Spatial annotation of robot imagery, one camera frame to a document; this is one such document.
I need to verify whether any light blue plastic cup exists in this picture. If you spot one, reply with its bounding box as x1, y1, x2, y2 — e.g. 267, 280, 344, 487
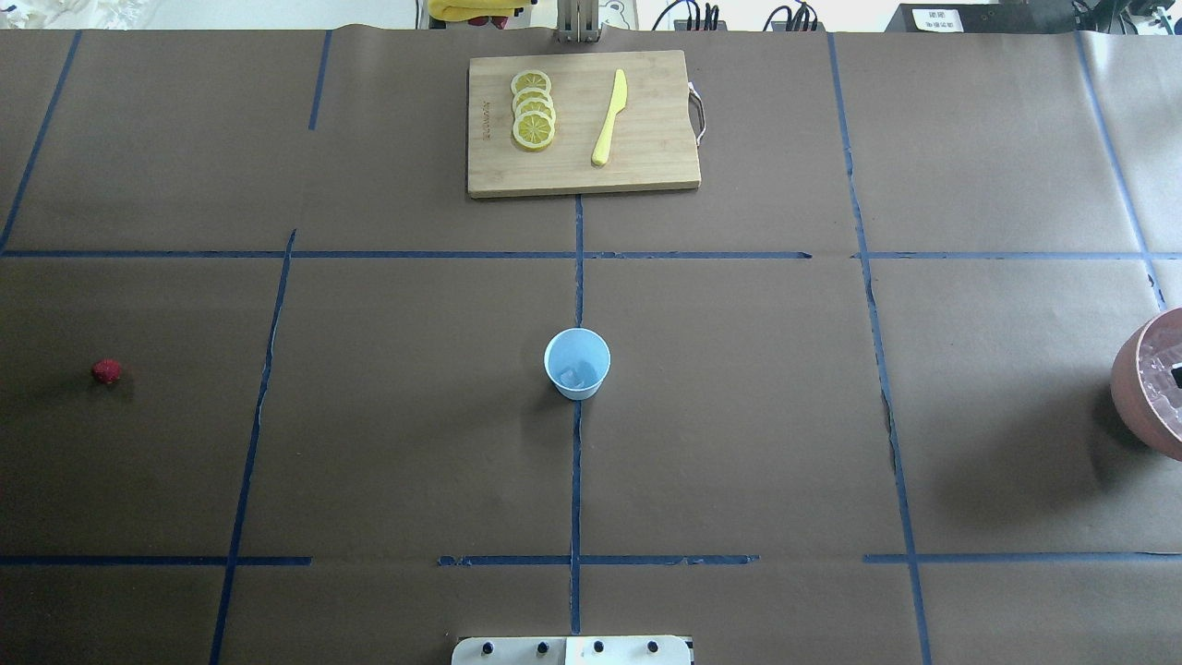
543, 327, 612, 400

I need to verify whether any bamboo cutting board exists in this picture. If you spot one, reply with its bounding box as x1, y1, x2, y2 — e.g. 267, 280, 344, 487
467, 50, 702, 198

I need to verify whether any lemon slice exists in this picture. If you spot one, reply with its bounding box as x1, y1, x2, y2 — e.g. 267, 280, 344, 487
512, 115, 557, 151
514, 97, 557, 123
511, 70, 552, 94
513, 87, 553, 115

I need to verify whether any yellow cloth bag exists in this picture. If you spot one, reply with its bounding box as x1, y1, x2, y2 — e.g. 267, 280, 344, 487
427, 0, 535, 24

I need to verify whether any ice cube in cup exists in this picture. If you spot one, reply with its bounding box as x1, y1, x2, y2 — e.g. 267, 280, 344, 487
558, 365, 597, 391

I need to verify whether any aluminium frame post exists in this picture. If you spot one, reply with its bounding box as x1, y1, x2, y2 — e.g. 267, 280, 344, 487
556, 0, 602, 43

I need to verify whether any yellow plastic knife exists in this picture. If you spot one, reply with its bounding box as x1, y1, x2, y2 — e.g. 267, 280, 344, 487
591, 69, 629, 167

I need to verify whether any red strawberry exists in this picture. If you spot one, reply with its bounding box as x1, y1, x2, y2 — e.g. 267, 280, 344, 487
90, 358, 123, 384

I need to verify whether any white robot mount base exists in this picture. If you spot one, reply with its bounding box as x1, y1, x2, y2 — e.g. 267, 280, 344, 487
452, 635, 695, 664

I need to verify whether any pink bowl with ice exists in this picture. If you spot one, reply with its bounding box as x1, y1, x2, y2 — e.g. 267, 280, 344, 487
1110, 308, 1181, 459

